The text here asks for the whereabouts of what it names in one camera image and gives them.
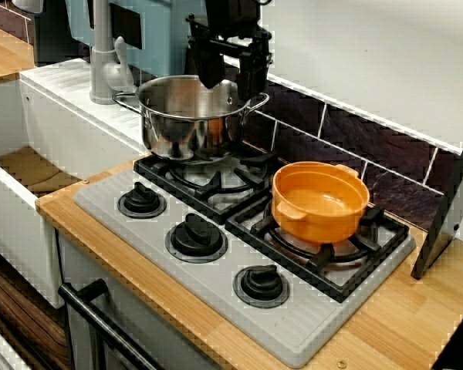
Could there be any grey toy faucet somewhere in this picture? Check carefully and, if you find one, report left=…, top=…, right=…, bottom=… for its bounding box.
left=89, top=0, right=138, bottom=106

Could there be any black oven door handle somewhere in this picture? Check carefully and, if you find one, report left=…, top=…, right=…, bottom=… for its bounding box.
left=57, top=279, right=163, bottom=370

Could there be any white toy oven door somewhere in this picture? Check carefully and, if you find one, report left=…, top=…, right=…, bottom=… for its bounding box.
left=56, top=230, right=225, bottom=370

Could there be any black rectangular plate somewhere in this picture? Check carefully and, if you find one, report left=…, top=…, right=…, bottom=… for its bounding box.
left=110, top=5, right=144, bottom=50

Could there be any stainless steel pot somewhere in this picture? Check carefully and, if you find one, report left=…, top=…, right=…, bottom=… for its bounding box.
left=111, top=75, right=270, bottom=163

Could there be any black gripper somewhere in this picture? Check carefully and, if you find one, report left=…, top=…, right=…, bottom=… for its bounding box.
left=185, top=0, right=274, bottom=100

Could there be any black stove knob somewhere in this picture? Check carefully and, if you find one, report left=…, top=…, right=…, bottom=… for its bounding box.
left=233, top=264, right=290, bottom=309
left=117, top=182, right=167, bottom=219
left=165, top=213, right=229, bottom=264

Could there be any grey stove top plate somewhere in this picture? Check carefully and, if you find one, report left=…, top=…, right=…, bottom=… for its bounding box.
left=72, top=153, right=417, bottom=369

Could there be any white rounded object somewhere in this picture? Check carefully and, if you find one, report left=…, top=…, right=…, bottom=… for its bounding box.
left=11, top=0, right=44, bottom=13

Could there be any white sink basin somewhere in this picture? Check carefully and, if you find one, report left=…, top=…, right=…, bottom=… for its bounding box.
left=0, top=57, right=154, bottom=309

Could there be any dark grey side panel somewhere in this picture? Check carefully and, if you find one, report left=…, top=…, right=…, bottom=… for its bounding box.
left=411, top=111, right=463, bottom=281

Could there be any black burner grate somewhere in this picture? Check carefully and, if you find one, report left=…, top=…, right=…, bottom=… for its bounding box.
left=133, top=150, right=279, bottom=225
left=225, top=194, right=411, bottom=304

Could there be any orange plastic pot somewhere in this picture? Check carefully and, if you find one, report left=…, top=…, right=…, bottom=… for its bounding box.
left=272, top=160, right=371, bottom=244

